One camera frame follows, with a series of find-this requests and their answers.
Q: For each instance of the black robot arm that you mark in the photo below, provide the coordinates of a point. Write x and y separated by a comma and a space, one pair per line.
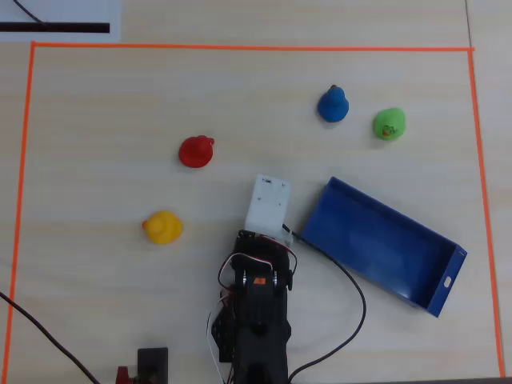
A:
260, 320

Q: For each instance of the yellow rubber duck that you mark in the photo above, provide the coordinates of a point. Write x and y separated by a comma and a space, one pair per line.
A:
163, 228

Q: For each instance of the red rubber duck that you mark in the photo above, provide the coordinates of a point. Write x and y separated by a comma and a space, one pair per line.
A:
195, 152

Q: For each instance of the blue rectangular box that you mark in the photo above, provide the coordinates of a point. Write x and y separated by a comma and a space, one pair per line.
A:
372, 244

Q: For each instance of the blue rubber duck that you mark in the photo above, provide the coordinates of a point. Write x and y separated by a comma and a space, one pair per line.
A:
333, 106

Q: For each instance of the green rubber duck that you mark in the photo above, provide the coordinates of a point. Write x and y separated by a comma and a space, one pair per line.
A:
390, 122

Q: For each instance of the black clamp plate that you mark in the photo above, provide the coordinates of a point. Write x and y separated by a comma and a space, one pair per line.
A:
153, 364

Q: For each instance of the orange tape strip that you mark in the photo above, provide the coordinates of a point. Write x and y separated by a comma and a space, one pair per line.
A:
21, 192
248, 47
485, 208

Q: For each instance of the black bar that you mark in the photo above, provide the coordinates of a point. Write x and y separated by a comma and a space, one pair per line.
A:
72, 28

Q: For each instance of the white camera housing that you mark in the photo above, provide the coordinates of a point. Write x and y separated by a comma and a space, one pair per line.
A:
268, 204

